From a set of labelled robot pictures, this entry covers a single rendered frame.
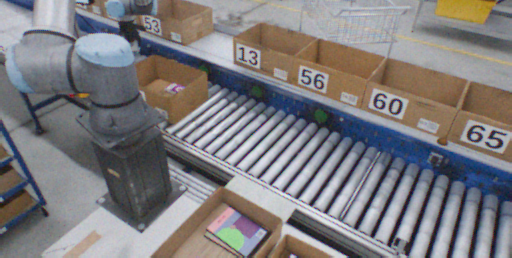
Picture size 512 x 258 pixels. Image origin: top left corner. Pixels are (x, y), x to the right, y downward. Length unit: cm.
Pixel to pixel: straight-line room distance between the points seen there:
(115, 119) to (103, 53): 22
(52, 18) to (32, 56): 14
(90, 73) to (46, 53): 13
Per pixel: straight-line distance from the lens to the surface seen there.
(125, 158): 123
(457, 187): 175
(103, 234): 147
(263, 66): 195
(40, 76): 117
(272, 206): 144
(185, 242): 136
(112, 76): 110
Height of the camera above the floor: 188
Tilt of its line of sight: 38 degrees down
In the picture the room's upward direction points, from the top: 2 degrees clockwise
